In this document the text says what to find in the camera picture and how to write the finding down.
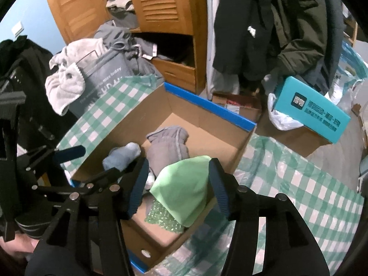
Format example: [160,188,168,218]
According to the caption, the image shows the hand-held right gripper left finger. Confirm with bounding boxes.
[24,157,150,276]

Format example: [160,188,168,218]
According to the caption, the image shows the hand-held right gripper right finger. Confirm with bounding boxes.
[208,158,330,276]

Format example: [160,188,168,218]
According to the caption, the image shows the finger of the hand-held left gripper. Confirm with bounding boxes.
[17,145,87,173]
[32,163,138,198]

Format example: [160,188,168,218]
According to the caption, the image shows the white socks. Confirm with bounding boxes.
[145,171,157,192]

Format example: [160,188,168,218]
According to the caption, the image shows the grey sock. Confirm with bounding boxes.
[102,142,142,171]

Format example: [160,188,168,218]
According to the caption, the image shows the green bubble wrap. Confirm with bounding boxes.
[144,198,186,233]

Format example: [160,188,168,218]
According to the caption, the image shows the green and white sock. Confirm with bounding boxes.
[150,155,213,227]

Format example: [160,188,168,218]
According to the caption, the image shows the blue-rimmed cardboard box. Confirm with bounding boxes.
[69,82,258,273]

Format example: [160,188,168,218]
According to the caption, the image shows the person's left hand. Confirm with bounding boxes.
[0,233,39,265]

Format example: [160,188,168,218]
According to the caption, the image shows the grey folded cloth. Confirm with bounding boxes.
[146,126,190,179]

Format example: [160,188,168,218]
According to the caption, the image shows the white towel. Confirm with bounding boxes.
[44,39,105,116]

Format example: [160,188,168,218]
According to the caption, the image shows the green checkered tablecloth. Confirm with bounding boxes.
[56,73,365,276]

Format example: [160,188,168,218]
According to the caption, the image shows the grey laundry bag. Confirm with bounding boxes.
[67,49,138,118]

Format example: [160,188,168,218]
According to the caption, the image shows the small brown cardboard box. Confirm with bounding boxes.
[211,92,262,124]

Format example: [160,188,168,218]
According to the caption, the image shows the white plastic bag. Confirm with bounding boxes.
[267,92,304,131]

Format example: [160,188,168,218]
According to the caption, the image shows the white hanging garment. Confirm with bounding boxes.
[205,0,240,92]

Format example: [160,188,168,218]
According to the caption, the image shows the teal box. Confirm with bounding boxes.
[273,76,351,144]

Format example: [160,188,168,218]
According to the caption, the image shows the grey hoodie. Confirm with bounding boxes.
[93,20,166,78]

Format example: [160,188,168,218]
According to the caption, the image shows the grey folded clothes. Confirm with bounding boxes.
[105,0,138,28]

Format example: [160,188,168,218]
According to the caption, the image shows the wooden wardrobe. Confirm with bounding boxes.
[40,0,207,95]

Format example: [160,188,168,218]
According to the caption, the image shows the clear blue storage bag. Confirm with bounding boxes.
[335,40,368,101]

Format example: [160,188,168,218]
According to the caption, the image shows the olive green jacket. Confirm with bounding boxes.
[276,0,345,89]

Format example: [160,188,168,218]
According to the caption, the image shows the dark navy jacket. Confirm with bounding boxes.
[322,0,347,92]

